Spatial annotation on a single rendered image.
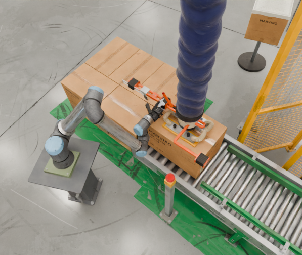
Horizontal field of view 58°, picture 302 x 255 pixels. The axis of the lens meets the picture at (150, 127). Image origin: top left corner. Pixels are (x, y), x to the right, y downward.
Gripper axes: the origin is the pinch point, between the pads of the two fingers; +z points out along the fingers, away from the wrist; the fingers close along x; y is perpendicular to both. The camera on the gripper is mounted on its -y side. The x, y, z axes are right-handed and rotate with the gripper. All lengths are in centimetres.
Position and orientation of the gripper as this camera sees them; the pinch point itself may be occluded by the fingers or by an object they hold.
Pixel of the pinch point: (162, 101)
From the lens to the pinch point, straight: 234.8
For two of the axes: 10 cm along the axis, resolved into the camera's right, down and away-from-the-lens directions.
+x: -0.6, -5.3, -8.5
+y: 7.7, 5.1, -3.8
